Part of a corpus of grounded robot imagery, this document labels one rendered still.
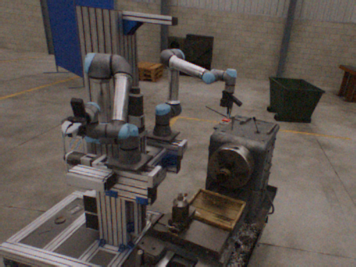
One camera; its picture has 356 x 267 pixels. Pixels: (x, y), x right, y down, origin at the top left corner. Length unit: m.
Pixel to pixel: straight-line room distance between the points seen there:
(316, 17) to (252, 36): 2.46
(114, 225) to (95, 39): 1.41
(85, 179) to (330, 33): 11.21
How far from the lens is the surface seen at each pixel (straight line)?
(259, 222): 2.41
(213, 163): 2.00
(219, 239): 1.56
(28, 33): 15.07
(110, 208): 2.39
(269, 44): 11.87
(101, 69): 1.67
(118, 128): 1.49
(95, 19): 1.92
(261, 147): 2.02
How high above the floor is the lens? 2.03
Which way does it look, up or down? 24 degrees down
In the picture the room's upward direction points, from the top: 6 degrees clockwise
